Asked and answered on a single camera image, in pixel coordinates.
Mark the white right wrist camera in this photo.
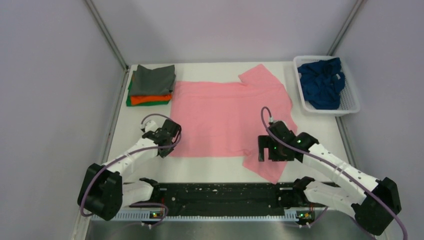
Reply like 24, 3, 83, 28
268, 116, 276, 125

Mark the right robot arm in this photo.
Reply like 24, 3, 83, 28
258, 121, 408, 240

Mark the orange folded t shirt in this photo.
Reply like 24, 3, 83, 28
126, 74, 174, 107

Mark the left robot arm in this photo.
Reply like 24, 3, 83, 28
77, 119, 182, 221

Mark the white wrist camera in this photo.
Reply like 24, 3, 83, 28
268, 116, 276, 125
140, 120, 159, 133

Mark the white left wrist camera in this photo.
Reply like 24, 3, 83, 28
140, 120, 159, 133

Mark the grey folded t shirt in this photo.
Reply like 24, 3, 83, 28
129, 65, 176, 97

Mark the pink t shirt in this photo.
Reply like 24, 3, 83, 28
170, 64, 298, 184

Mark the blue t shirt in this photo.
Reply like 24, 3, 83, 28
297, 57, 346, 110

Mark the left aluminium frame post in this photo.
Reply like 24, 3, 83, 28
83, 0, 129, 70

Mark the right aluminium frame post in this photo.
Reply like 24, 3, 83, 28
326, 0, 368, 56

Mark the white cable duct rail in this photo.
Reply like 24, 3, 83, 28
111, 208, 299, 222

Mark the green folded t shirt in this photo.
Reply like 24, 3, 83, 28
125, 79, 172, 107

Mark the aluminium frame post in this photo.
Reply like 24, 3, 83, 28
83, 0, 129, 70
326, 0, 368, 56

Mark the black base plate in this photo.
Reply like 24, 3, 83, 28
146, 183, 320, 217

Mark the white plastic basket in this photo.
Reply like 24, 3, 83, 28
293, 55, 360, 117

